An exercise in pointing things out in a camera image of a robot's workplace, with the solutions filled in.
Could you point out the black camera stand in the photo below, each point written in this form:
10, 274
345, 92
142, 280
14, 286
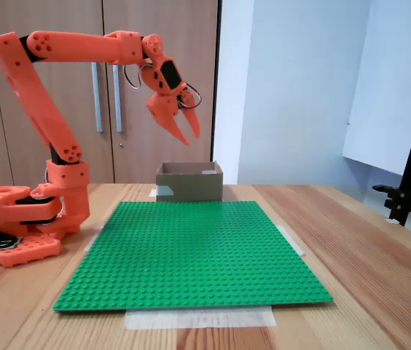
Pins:
396, 204

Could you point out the masking tape strip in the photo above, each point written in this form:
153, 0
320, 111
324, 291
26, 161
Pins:
94, 238
198, 318
153, 192
293, 242

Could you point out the white wall board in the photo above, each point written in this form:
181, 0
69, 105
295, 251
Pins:
391, 109

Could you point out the brown wooden cabinet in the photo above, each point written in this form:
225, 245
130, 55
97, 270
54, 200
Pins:
176, 22

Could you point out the brown cardboard box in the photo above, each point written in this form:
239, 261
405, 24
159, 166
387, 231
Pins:
191, 189

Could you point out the green lego baseplate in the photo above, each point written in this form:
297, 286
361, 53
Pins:
191, 262

